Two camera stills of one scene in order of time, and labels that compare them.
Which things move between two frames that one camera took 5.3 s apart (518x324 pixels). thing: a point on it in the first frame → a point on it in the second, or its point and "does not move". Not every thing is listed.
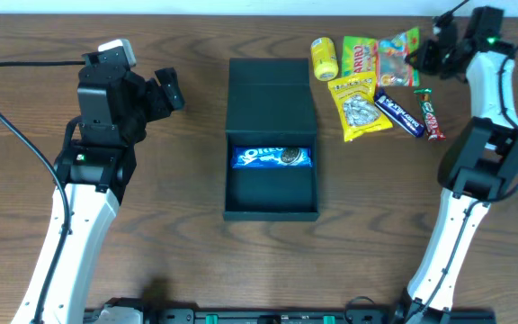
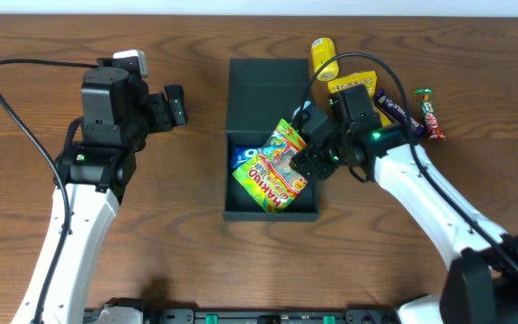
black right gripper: (439, 54) → (315, 158)
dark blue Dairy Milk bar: (397, 114) does not move
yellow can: (324, 58) does not move
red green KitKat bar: (432, 123) does not move
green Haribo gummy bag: (385, 56) → (270, 174)
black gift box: (271, 103) does not move
